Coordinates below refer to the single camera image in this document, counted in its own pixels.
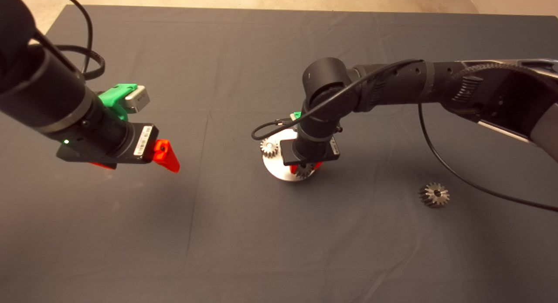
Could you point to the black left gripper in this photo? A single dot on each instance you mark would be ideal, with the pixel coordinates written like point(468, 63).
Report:
point(141, 144)

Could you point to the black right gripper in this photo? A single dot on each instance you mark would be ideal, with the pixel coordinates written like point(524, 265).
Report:
point(287, 154)

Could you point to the small dark steel gear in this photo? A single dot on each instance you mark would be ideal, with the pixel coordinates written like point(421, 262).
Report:
point(304, 170)

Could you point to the large steel gear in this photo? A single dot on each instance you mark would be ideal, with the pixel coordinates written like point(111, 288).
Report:
point(429, 200)

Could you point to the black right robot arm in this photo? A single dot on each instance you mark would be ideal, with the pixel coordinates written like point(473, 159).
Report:
point(327, 80)

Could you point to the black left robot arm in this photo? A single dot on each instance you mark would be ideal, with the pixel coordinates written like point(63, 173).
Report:
point(43, 85)

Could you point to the round metal plate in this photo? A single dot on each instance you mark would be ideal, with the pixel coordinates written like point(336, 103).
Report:
point(274, 168)

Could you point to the dark grey table cloth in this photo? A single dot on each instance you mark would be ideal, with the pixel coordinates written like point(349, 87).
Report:
point(261, 250)

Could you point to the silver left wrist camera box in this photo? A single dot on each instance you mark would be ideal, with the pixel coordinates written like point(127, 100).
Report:
point(139, 100)

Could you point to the green left camera mount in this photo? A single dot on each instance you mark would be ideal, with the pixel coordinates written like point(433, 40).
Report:
point(113, 97)

